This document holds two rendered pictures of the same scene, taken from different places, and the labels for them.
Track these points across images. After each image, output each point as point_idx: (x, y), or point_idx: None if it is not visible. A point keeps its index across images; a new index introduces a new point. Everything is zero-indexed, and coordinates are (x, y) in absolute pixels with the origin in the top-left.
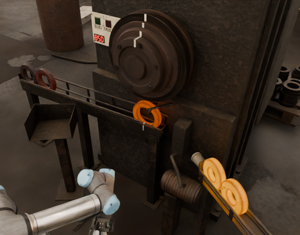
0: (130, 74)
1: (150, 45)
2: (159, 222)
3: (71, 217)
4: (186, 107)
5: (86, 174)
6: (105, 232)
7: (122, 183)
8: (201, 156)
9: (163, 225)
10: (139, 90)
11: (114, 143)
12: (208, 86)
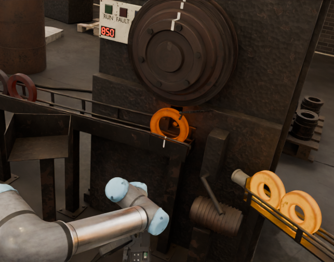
0: (161, 67)
1: (192, 29)
2: None
3: (116, 231)
4: (222, 115)
5: (120, 183)
6: None
7: None
8: (244, 173)
9: None
10: (170, 88)
11: (112, 174)
12: (249, 88)
